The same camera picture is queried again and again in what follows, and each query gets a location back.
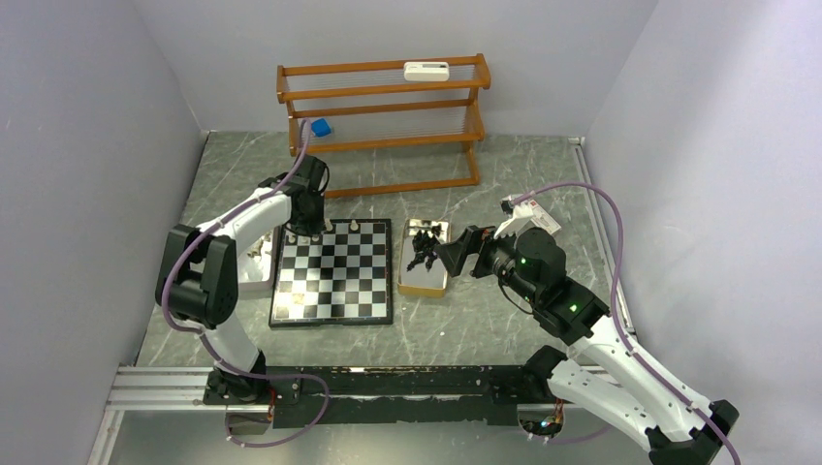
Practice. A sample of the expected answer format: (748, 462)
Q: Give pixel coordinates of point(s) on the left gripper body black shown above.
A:
(312, 223)

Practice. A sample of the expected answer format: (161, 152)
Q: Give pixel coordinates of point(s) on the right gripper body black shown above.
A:
(477, 239)

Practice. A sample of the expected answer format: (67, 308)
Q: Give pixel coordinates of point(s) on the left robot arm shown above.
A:
(198, 283)

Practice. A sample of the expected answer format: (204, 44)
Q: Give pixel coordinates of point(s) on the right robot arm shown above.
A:
(604, 370)

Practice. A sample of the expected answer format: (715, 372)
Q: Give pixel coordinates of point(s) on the black chess pieces pile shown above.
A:
(424, 241)

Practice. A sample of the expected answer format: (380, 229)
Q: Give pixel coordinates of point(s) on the black white chess board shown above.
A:
(335, 278)

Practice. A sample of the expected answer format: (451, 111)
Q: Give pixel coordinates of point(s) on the blue block on shelf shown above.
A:
(321, 128)

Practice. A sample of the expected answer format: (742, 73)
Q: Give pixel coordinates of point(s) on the gold metal tin tray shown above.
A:
(421, 272)

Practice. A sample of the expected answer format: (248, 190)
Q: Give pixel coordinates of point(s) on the wooden two-tier shelf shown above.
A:
(371, 106)

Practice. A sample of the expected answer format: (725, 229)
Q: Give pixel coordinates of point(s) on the pink metal tin tray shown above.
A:
(256, 265)

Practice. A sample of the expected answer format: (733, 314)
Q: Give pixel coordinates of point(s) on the white box on shelf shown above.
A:
(426, 71)

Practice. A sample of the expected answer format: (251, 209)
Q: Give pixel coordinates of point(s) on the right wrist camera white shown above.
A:
(523, 215)

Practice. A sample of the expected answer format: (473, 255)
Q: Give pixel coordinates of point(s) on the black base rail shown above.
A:
(492, 394)

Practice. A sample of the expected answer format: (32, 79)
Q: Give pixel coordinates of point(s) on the aluminium frame rail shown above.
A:
(146, 389)

